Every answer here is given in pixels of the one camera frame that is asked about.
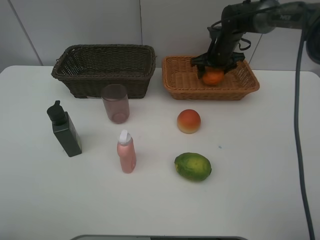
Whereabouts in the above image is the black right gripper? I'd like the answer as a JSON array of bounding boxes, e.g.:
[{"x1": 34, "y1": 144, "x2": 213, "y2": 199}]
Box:
[{"x1": 191, "y1": 26, "x2": 245, "y2": 80}]

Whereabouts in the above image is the translucent pink plastic cup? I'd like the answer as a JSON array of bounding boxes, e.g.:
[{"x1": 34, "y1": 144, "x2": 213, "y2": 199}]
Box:
[{"x1": 100, "y1": 84, "x2": 130, "y2": 124}]

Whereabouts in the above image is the black hanging cable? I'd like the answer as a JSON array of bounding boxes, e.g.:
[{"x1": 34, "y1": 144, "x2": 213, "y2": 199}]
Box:
[{"x1": 293, "y1": 4, "x2": 320, "y2": 240}]

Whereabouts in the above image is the orange mandarin fruit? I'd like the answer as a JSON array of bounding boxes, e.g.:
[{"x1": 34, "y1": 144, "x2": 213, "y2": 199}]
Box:
[{"x1": 202, "y1": 68, "x2": 225, "y2": 86}]

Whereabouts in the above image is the dark brown wicker basket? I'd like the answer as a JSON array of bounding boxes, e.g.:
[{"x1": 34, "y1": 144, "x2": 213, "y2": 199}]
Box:
[{"x1": 51, "y1": 44, "x2": 156, "y2": 99}]

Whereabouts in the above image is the round brown bread bun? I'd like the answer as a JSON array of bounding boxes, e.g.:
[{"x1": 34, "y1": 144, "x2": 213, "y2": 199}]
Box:
[{"x1": 177, "y1": 109, "x2": 201, "y2": 134}]

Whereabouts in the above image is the pink bottle white cap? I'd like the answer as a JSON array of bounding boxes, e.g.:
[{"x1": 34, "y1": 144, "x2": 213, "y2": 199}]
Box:
[{"x1": 117, "y1": 129, "x2": 137, "y2": 174}]

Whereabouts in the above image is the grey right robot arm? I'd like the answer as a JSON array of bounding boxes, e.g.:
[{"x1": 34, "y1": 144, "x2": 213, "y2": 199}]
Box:
[{"x1": 191, "y1": 0, "x2": 320, "y2": 78}]

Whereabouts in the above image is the dark green pump bottle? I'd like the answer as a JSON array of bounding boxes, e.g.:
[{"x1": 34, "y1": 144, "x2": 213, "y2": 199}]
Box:
[{"x1": 46, "y1": 100, "x2": 82, "y2": 157}]

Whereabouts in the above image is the tan wicker basket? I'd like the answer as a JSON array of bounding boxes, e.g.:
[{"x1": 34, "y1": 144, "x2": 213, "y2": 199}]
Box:
[{"x1": 162, "y1": 56, "x2": 260, "y2": 101}]

